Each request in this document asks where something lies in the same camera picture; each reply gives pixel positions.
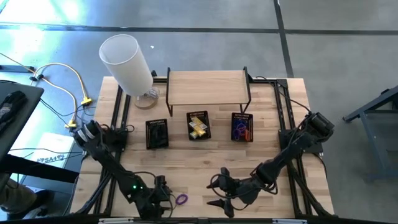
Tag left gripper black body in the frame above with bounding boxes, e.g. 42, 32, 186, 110
141, 175, 167, 218

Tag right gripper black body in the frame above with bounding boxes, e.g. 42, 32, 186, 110
229, 177, 261, 205

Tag blue spiral coil wristband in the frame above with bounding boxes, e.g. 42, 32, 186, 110
233, 119, 249, 133

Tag black slatted plastic basket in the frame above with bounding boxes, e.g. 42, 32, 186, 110
231, 112, 254, 142
186, 111, 211, 141
145, 118, 170, 150

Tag wooden shelf black metal legs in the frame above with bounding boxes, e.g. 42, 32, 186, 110
165, 66, 252, 118

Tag white cardboard box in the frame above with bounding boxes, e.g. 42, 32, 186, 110
29, 132, 83, 166

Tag white shade table lamp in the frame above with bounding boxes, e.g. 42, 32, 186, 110
98, 34, 160, 110

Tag person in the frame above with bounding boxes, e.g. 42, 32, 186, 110
0, 179, 50, 220

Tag blue-grey metal cart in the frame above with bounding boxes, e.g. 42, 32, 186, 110
343, 85, 398, 183

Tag dark grey side table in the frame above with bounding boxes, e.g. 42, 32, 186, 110
0, 80, 45, 162

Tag black device on side table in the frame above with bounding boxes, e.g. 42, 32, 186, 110
0, 90, 28, 127

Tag black floor power strip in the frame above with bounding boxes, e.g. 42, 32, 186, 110
0, 64, 35, 73

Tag silver aluminium bracket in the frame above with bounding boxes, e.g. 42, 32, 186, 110
272, 218, 308, 224
98, 217, 134, 224

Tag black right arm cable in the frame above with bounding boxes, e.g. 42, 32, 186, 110
255, 75, 313, 114

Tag black aluminium rig frame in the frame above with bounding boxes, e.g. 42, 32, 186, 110
70, 70, 335, 224

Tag yellow cable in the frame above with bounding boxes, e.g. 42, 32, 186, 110
0, 52, 93, 130

